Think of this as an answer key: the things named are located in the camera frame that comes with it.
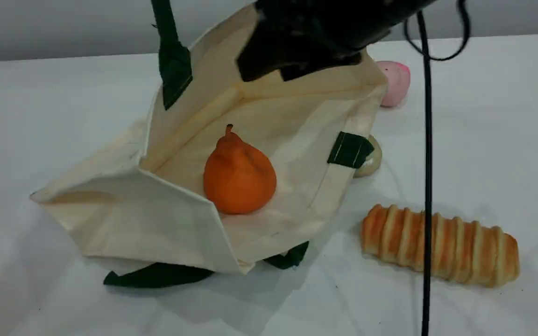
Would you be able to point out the ridged orange bread loaf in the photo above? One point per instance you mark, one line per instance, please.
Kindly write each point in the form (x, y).
(456, 252)

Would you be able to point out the orange fruit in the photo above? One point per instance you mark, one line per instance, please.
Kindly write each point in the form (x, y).
(238, 177)

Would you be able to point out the pink peach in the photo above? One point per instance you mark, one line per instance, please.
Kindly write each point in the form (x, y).
(397, 84)

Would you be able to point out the white onion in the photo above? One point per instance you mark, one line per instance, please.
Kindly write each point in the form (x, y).
(372, 161)

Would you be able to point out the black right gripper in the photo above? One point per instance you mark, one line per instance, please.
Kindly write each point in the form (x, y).
(334, 21)

